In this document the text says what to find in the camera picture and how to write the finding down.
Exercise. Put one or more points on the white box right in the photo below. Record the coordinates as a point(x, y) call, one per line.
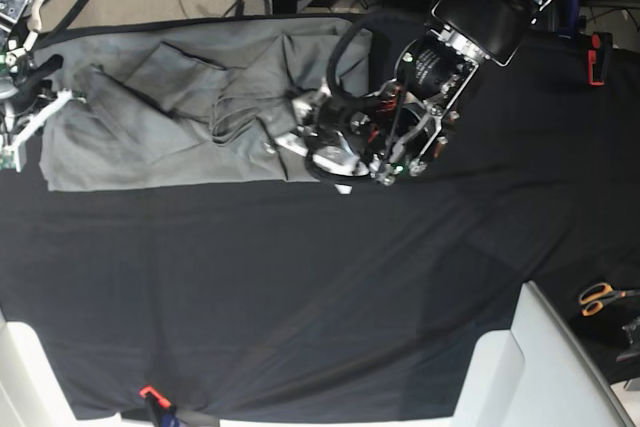
point(536, 373)

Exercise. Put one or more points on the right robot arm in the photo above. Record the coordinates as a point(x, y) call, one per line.
point(22, 25)

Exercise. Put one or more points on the grey T-shirt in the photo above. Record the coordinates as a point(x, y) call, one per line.
point(185, 105)

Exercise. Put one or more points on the white box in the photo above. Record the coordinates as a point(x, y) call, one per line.
point(536, 373)
point(30, 392)

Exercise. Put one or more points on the black object right edge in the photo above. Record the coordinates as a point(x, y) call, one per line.
point(631, 331)

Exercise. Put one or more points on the black table cloth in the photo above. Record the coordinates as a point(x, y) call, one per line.
point(290, 302)

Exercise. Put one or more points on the red black clamp right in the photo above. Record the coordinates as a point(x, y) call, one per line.
point(598, 57)

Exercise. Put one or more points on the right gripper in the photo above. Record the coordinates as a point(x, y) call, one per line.
point(26, 85)

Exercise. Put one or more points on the red blue clamp bottom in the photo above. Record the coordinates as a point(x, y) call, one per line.
point(161, 411)

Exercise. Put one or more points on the orange handled scissors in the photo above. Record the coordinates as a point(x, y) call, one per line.
point(598, 296)

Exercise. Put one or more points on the white box left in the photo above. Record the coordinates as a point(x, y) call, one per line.
point(30, 392)

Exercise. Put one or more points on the blue clamp on frame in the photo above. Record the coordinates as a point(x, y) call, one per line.
point(570, 11)

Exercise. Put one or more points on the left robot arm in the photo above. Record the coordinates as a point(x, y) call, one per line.
point(497, 27)

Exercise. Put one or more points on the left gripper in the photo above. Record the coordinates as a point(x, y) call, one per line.
point(401, 127)

